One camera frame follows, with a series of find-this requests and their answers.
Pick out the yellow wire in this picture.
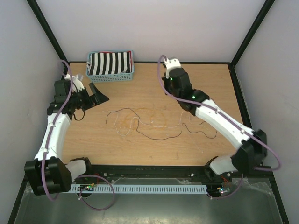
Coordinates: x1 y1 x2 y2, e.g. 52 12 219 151
116 107 166 131

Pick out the dark purple wire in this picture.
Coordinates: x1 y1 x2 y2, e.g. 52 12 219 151
106 107 219 141

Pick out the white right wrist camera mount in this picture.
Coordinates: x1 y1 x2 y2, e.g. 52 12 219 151
164 58 181 79

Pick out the light blue plastic basket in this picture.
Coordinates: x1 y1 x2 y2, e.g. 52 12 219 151
85 50 134 83

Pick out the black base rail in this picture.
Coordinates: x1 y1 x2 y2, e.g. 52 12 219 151
65 164 273 185

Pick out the orange wire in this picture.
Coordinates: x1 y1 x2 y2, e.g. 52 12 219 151
121 107 166 131

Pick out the white wire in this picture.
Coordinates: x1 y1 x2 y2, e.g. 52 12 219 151
114 109 213 137

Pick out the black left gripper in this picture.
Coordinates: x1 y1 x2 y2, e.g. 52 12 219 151
70 83 109 111

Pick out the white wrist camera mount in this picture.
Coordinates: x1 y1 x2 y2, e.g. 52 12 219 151
164 58 181 79
72 74 85 92

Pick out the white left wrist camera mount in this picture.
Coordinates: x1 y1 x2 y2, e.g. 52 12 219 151
72 74 85 92

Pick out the light blue slotted cable duct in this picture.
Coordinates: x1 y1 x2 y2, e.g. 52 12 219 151
69 184 207 194

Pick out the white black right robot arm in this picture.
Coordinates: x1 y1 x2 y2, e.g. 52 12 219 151
162 67 268 182

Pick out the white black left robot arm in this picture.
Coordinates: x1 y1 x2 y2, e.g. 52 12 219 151
24 75 109 196

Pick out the black white striped cloth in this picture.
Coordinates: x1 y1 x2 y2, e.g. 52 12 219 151
86 51 133 76

